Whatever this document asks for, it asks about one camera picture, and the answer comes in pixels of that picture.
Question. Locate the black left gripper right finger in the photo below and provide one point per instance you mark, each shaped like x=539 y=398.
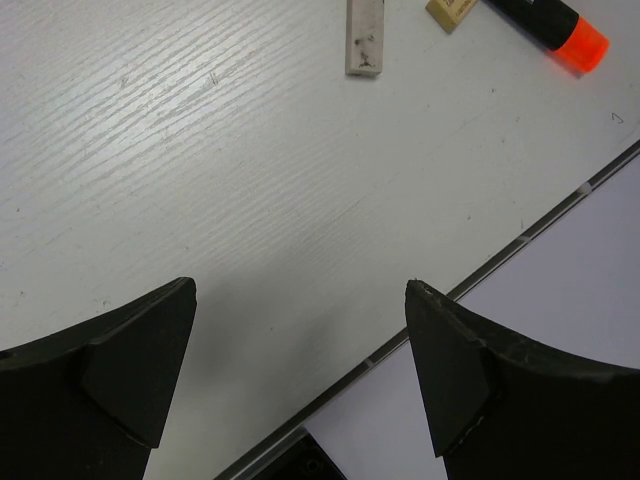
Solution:
x=500 y=405

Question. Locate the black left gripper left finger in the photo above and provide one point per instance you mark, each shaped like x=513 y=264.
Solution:
x=91 y=401

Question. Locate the small beige eraser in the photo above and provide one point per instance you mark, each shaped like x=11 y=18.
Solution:
x=449 y=13

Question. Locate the grey white eraser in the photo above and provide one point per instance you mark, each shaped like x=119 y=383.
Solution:
x=364 y=37

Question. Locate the orange black highlighter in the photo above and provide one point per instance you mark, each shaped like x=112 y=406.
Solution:
x=561 y=30

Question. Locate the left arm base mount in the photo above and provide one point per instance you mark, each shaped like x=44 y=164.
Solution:
x=297 y=457

